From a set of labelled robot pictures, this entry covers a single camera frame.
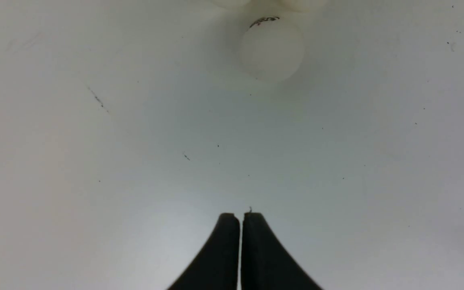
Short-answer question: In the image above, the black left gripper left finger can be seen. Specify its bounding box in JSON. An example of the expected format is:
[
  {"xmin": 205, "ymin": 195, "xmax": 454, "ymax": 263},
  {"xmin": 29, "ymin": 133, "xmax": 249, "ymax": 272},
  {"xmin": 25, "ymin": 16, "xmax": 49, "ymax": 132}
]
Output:
[{"xmin": 169, "ymin": 213, "xmax": 240, "ymax": 290}]

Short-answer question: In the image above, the white ping-pong ball with logo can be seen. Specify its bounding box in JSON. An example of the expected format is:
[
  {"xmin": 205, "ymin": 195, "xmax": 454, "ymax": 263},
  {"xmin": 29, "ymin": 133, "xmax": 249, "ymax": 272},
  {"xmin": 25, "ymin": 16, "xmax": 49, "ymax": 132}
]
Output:
[{"xmin": 280, "ymin": 0, "xmax": 329, "ymax": 13}]

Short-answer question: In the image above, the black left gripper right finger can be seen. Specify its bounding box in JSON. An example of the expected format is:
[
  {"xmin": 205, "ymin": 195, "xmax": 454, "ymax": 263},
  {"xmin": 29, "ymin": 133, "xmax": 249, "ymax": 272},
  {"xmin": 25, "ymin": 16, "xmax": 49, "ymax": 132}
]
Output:
[{"xmin": 241, "ymin": 212, "xmax": 321, "ymax": 290}]

